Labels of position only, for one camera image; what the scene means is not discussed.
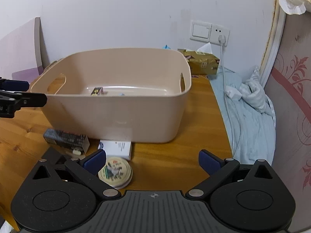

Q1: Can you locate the white small cardboard box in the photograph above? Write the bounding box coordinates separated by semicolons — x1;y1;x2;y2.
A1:
98;140;132;161

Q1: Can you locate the white plug and cable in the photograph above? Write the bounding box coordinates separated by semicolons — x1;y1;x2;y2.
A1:
217;35;242;156

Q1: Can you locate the black star pattern box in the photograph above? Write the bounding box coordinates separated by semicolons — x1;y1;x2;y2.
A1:
91;87;107;96

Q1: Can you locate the long dark printed box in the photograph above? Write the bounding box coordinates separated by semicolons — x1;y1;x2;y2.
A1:
43;128;90;155

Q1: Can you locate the round cream tin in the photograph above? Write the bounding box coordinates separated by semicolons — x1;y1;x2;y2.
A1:
98;157;133;190

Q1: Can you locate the beige plastic storage bin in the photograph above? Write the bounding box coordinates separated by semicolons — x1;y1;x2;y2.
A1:
31;48;191;143

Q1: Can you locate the white power adapter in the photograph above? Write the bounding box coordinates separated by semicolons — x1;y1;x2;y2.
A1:
225;86;242;100

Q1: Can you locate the light blue bed quilt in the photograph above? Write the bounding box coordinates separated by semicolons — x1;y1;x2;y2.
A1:
208;68;276;164

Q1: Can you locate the white wall switch socket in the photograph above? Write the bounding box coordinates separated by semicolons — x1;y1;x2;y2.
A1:
189;20;230;46

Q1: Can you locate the blue toy figure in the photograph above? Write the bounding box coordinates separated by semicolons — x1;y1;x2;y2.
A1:
163;45;171;50

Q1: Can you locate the lilac white board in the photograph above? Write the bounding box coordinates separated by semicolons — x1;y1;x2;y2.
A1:
0;17;50;83

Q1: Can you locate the gold tissue box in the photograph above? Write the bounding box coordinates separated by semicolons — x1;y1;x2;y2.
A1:
178;43;220;75

